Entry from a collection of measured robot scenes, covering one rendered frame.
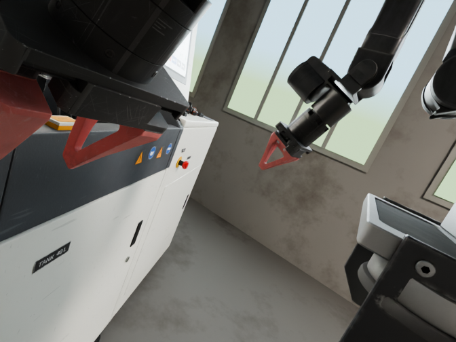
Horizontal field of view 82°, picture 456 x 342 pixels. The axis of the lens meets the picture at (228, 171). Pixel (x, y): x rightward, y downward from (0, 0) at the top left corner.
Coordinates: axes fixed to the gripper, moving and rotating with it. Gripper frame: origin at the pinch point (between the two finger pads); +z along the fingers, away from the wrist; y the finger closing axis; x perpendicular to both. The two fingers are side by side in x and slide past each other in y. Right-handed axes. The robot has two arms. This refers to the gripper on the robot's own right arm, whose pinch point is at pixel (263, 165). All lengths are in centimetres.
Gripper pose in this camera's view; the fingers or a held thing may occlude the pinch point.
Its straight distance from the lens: 56.5
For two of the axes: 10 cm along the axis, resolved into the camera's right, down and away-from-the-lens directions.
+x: 5.4, 7.9, -3.1
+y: -4.9, -0.1, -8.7
